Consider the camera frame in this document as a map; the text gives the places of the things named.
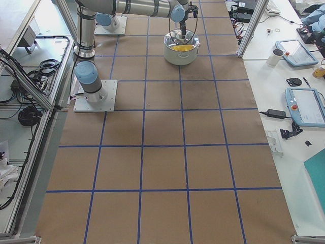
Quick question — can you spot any blue teach pendant far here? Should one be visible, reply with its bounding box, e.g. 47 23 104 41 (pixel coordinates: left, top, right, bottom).
275 39 318 67

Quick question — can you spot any glass pot lid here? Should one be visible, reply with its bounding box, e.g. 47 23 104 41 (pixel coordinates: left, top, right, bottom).
164 29 200 49

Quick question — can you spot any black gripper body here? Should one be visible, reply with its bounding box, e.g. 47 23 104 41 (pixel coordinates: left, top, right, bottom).
188 1 199 18

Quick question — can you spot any aluminium frame post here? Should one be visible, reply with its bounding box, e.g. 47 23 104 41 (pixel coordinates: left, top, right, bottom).
237 0 268 58

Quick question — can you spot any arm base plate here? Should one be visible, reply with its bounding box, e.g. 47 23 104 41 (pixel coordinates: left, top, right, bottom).
73 80 118 112
94 16 127 36

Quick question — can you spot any black power brick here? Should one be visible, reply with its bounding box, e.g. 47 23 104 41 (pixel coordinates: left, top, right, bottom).
259 109 291 119

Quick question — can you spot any blue teach pendant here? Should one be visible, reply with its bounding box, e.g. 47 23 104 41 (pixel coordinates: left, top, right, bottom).
275 39 318 67
284 87 324 128

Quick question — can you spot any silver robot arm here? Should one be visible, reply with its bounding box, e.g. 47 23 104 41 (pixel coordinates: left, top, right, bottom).
96 13 119 32
74 1 199 104

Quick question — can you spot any pale green electric pot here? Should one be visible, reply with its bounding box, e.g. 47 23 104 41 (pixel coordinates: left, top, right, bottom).
164 44 200 66

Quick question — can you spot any coiled black cable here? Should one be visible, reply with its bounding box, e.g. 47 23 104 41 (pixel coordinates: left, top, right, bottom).
18 106 43 128

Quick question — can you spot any blue teach pendant near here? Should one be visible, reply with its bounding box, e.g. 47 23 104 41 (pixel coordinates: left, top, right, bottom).
284 87 324 128

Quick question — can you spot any yellow corn cob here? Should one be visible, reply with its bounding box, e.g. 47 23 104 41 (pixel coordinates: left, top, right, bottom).
171 44 195 52

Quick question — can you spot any white mug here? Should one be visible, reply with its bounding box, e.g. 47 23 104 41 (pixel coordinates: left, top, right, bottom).
266 48 284 67

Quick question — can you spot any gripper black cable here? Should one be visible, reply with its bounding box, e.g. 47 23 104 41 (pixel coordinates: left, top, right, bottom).
167 12 199 46

